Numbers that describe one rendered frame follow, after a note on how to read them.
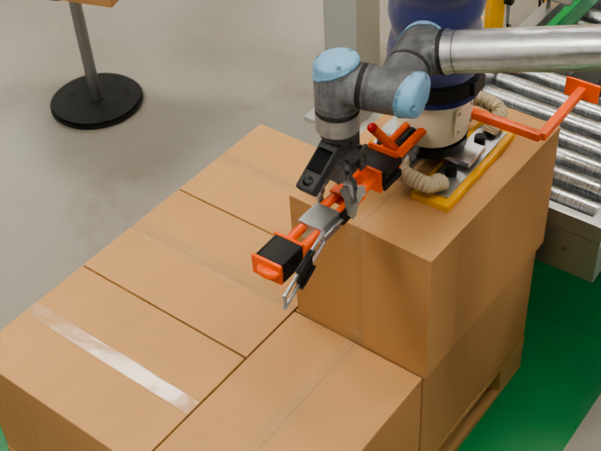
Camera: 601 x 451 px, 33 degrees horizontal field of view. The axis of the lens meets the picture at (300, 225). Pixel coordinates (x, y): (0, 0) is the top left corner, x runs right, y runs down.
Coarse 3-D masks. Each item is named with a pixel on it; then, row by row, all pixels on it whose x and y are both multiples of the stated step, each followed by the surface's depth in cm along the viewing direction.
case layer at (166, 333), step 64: (256, 128) 327; (192, 192) 304; (256, 192) 303; (128, 256) 285; (192, 256) 283; (64, 320) 267; (128, 320) 266; (192, 320) 265; (256, 320) 264; (512, 320) 292; (0, 384) 259; (64, 384) 251; (128, 384) 250; (192, 384) 249; (256, 384) 248; (320, 384) 247; (384, 384) 246; (448, 384) 265; (64, 448) 257; (128, 448) 236; (192, 448) 235; (256, 448) 234; (320, 448) 233; (384, 448) 244
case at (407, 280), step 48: (528, 144) 249; (384, 192) 238; (480, 192) 236; (528, 192) 253; (336, 240) 237; (384, 240) 226; (432, 240) 225; (480, 240) 239; (528, 240) 268; (336, 288) 248; (384, 288) 236; (432, 288) 226; (480, 288) 253; (384, 336) 247; (432, 336) 238
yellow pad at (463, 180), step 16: (480, 128) 250; (480, 144) 244; (496, 144) 245; (480, 160) 241; (448, 176) 236; (464, 176) 237; (416, 192) 234; (448, 192) 233; (464, 192) 235; (448, 208) 230
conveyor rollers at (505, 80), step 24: (600, 0) 374; (576, 24) 364; (504, 72) 342; (528, 72) 344; (552, 72) 341; (504, 96) 333; (528, 96) 338; (552, 96) 332; (576, 120) 321; (600, 120) 325; (576, 144) 314; (600, 144) 310; (576, 168) 307; (600, 168) 303; (552, 192) 295; (600, 192) 295
